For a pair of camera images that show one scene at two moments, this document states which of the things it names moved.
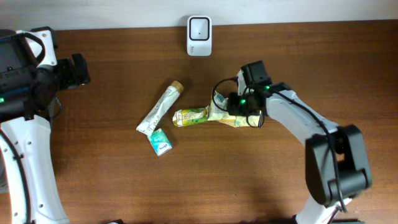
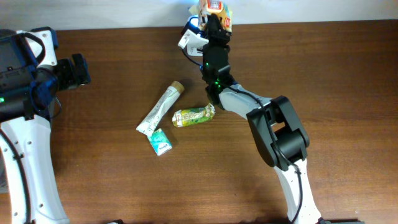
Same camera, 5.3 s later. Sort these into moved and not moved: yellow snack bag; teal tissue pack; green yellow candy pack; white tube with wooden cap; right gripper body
Moved: yellow snack bag; right gripper body
Not moved: green yellow candy pack; teal tissue pack; white tube with wooden cap
